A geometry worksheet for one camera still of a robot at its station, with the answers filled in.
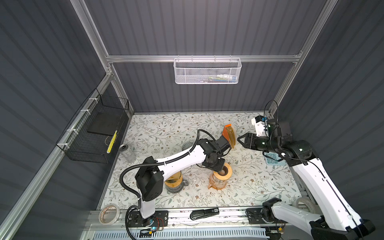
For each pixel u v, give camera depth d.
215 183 0.79
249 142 0.58
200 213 0.71
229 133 0.96
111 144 0.70
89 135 0.72
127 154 0.85
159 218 0.73
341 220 0.36
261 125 0.61
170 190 0.79
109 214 0.77
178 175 0.51
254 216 0.74
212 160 0.57
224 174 0.76
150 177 0.45
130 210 0.69
